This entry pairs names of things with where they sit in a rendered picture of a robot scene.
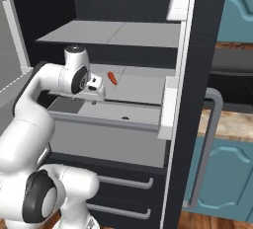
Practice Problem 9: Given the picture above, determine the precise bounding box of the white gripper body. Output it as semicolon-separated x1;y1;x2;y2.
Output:
72;83;107;104

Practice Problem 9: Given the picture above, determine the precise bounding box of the grey fridge drawer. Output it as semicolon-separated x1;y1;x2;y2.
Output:
46;96;170;169

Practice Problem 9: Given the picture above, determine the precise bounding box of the grey fridge shelf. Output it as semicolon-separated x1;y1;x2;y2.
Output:
35;20;183;49
88;62;167;107

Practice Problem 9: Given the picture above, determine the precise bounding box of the dark freezer drawer front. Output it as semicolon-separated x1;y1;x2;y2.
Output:
48;152;168;202
84;192;166;229

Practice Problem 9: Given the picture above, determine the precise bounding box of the grey fridge door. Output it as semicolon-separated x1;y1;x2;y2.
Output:
0;0;38;135

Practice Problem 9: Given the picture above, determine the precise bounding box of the dark fridge door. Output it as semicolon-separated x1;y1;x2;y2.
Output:
159;0;232;229

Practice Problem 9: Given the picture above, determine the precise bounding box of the orange carrot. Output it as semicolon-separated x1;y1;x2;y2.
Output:
107;71;119;86

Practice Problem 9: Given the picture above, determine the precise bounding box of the white door bin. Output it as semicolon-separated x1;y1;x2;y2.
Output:
156;75;180;141
165;0;191;23

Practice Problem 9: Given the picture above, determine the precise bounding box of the teal base cupboard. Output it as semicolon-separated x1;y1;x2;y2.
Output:
183;135;253;223

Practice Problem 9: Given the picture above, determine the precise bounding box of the grey freezer drawer handle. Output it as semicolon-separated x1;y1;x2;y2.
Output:
86;202;153;221
96;175;155;191

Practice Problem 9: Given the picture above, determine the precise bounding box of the grey fridge door handle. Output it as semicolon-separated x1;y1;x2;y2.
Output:
182;87;225;211

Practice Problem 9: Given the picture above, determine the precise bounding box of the teal wall cupboard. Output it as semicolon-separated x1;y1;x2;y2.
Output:
216;0;253;44

